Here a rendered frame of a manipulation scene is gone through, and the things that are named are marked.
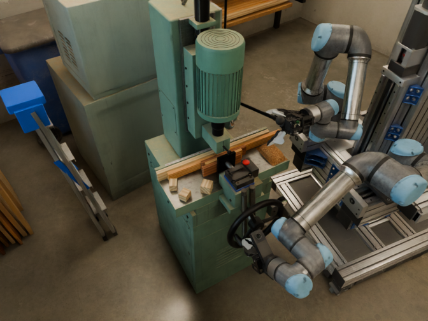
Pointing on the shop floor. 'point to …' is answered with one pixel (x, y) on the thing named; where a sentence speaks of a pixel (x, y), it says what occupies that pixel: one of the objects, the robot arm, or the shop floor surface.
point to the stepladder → (30, 115)
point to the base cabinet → (202, 242)
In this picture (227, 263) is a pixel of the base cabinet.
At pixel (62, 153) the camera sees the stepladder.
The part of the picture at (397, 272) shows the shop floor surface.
